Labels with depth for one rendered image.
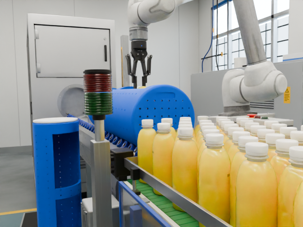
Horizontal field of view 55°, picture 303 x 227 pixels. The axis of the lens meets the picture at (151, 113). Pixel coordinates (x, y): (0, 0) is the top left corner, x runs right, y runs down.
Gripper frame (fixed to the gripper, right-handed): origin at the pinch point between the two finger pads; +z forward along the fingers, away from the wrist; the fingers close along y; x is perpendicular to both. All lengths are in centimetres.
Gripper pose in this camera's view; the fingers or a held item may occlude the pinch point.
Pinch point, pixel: (139, 83)
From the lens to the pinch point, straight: 143.6
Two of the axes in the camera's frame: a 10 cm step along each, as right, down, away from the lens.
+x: 3.9, 0.7, -9.2
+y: -9.2, 0.5, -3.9
